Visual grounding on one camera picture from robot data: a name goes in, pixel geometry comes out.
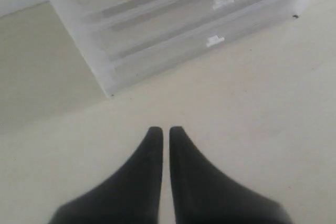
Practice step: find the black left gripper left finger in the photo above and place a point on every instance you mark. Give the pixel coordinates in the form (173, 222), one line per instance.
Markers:
(130, 195)

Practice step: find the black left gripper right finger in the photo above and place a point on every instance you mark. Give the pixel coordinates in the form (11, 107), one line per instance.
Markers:
(204, 194)

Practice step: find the clear bottom wide drawer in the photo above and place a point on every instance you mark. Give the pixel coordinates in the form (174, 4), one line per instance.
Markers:
(193, 40)

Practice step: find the clear wide drawer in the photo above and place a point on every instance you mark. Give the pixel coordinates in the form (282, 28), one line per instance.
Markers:
(193, 40)
(159, 25)

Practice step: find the clear middle wide drawer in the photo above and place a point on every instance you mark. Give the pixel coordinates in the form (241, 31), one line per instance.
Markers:
(159, 25)

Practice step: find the white plastic drawer cabinet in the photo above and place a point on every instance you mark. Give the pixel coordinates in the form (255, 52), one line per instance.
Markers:
(86, 37)

